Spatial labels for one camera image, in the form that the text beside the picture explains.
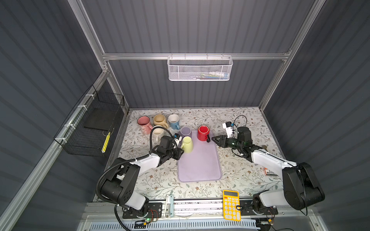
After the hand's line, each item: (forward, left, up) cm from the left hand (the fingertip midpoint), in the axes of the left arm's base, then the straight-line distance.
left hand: (181, 150), depth 92 cm
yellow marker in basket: (-7, +36, +23) cm, 43 cm away
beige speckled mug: (+26, +15, +1) cm, 30 cm away
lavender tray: (-8, -13, -5) cm, 16 cm away
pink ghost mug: (+22, +26, +4) cm, 35 cm away
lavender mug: (+19, -4, -5) cm, 20 cm away
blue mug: (+25, +5, +2) cm, 26 cm away
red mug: (+11, -15, +5) cm, 19 cm away
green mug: (+1, -4, +5) cm, 6 cm away
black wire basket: (+1, +46, +23) cm, 52 cm away
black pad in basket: (+7, +42, +25) cm, 49 cm away
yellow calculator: (-30, -25, -3) cm, 39 cm away
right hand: (0, -21, +10) cm, 23 cm away
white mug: (+11, +16, +4) cm, 20 cm away
